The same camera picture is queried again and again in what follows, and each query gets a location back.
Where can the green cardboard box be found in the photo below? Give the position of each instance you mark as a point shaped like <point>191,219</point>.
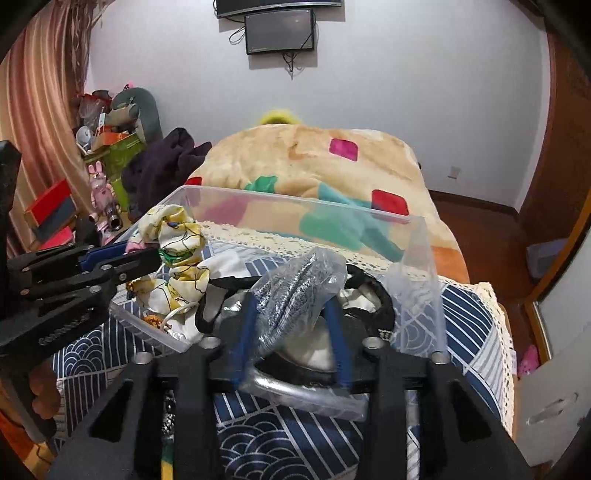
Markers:
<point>115,154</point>

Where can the grey plush toy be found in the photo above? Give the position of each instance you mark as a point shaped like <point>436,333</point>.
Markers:
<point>143,106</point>

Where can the black wall-mounted screen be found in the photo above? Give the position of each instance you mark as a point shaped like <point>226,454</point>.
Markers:
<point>279,31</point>

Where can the small pink plush toy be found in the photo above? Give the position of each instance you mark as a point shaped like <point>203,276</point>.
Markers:
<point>528,360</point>

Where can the white yellow floral silk scarf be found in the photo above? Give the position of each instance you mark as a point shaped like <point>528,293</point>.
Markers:
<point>180,230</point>

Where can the pink rabbit toy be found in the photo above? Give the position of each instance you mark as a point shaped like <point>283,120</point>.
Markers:
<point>99,184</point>

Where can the dark purple fleece blanket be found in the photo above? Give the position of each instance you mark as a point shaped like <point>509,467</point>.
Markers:
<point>157,170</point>

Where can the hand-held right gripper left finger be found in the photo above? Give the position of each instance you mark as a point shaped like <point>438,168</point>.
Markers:
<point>243,339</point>

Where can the wooden framed white panel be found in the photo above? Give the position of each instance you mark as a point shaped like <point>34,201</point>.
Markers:
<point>565,314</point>

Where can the orange box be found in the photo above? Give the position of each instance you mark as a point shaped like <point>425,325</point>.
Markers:
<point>111,138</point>

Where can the yellow plush toy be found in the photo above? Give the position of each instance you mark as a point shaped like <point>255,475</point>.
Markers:
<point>277,116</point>

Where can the gold beaded ornament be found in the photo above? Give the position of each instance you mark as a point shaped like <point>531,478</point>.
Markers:
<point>153,321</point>

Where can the wall-mounted television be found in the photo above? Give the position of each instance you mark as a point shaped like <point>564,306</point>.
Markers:
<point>277,5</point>

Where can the person's left hand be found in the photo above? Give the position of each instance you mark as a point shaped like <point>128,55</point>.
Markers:
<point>44,392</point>

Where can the pink striped curtain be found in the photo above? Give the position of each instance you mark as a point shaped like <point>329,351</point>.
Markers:
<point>41,92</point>

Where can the clear plastic storage box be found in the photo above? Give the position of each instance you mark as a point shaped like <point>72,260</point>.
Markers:
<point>277,217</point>

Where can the silver metal cylinder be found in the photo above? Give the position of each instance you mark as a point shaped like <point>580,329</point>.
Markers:
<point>113,220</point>

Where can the wall socket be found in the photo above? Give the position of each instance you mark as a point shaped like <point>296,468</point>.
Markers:
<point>455,172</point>

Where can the beige blanket with coloured squares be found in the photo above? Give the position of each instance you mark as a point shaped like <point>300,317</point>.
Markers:
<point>295,147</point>

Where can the brown wooden wardrobe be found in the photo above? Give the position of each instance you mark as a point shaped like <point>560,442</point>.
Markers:
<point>563,138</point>

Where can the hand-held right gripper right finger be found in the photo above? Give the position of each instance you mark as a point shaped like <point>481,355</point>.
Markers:
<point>338,344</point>

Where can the grey scrubber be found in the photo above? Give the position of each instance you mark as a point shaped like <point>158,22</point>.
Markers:
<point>295,286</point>

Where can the grey purple cloth bundle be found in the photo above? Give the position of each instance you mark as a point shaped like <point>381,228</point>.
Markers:
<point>547,259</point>

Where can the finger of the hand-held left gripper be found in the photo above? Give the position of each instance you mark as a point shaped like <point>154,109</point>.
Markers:
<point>134,266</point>
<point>104,254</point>

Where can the navy patterned lace-edged bedspread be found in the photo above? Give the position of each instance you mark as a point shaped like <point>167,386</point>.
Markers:
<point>461,314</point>

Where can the red flat box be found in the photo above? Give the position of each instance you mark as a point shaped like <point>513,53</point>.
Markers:
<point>46,199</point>

